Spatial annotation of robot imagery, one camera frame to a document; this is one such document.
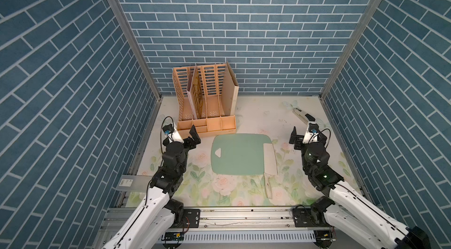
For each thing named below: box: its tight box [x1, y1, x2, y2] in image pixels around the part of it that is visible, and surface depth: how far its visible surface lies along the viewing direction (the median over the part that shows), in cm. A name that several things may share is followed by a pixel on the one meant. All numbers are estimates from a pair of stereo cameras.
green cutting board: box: [211, 133, 274, 176], surface depth 95 cm
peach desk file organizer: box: [172, 61, 240, 138], surface depth 101 cm
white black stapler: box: [292, 107, 316, 125], surface depth 108 cm
